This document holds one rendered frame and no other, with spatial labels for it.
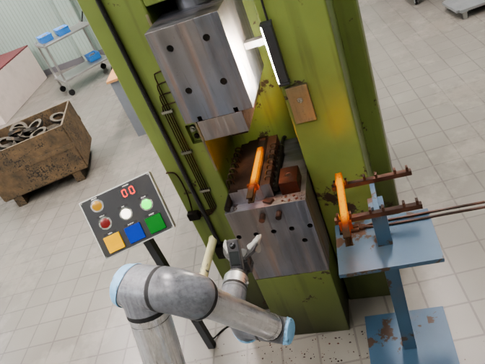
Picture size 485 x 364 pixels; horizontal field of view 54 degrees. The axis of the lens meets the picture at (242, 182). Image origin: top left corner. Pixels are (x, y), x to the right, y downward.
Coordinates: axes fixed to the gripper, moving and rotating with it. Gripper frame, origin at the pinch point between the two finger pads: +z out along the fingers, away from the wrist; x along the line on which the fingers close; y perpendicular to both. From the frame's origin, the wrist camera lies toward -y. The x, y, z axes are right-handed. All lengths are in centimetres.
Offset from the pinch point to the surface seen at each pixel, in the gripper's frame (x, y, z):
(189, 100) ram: -11, -47, 33
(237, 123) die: 4.0, -31.6, 33.0
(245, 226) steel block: -8.6, 17.8, 26.9
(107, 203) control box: -61, -15, 19
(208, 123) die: -7.5, -34.3, 33.0
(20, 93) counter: -542, 84, 583
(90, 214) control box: -69, -14, 14
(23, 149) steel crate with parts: -288, 42, 238
